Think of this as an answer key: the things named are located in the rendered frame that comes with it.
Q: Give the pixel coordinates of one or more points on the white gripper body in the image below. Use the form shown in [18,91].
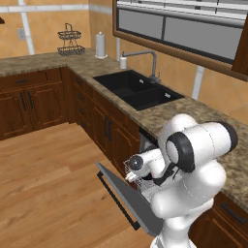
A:
[131,177]

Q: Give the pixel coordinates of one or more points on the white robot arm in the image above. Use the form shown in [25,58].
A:
[197,180]

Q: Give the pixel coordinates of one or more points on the grey dishwasher door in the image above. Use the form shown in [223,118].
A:
[135,200]

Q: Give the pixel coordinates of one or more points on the dark wood cupboard door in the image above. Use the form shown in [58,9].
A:
[124,145]
[99,129]
[216,234]

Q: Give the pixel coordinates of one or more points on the black kitchen sink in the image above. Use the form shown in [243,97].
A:
[135,88]

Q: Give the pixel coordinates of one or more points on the dark wood drawer stack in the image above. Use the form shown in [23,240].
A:
[81,103]

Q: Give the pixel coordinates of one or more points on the dark wood drawer front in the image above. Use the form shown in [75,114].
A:
[231,211]

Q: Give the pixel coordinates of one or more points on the grey sink tap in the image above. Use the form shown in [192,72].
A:
[154,64]

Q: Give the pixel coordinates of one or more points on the white soap dispenser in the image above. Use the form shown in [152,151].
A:
[123,62]

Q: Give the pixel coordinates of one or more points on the dark wood cupboard run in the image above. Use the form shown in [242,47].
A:
[35,103]

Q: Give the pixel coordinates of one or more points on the white paper towel roll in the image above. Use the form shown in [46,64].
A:
[100,45]

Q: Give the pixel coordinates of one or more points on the wood-framed window with blinds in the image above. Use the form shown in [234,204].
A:
[180,29]

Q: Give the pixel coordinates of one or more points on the dark wood wall cupboard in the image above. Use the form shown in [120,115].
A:
[241,55]

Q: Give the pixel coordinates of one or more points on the grey wall socket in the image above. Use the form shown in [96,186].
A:
[21,34]

